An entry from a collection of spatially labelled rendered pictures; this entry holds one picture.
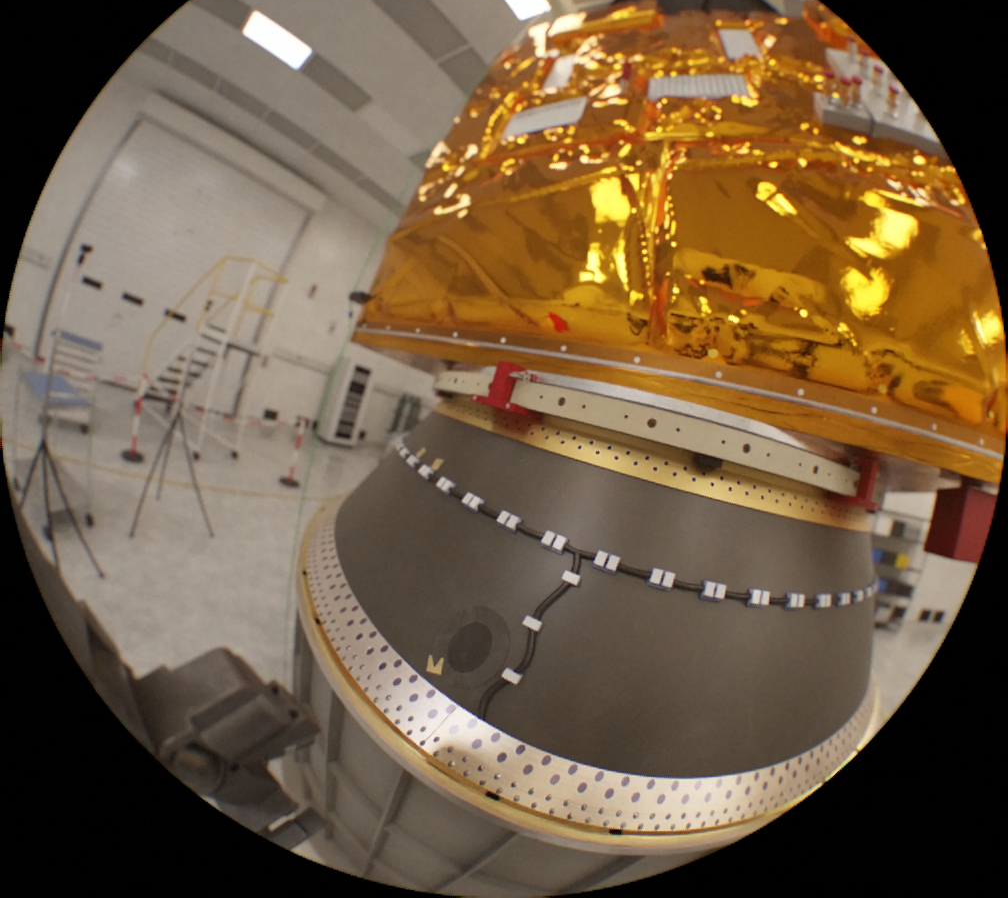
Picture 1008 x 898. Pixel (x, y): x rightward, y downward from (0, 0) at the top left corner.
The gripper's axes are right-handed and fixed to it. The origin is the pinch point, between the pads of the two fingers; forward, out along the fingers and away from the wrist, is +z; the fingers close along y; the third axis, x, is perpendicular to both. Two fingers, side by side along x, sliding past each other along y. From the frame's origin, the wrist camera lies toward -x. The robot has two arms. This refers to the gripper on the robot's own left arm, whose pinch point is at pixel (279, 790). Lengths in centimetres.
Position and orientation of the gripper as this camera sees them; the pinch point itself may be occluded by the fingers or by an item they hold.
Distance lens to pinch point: 44.9
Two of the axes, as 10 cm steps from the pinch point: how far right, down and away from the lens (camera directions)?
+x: -5.2, 2.9, -8.0
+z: -0.4, 9.3, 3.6
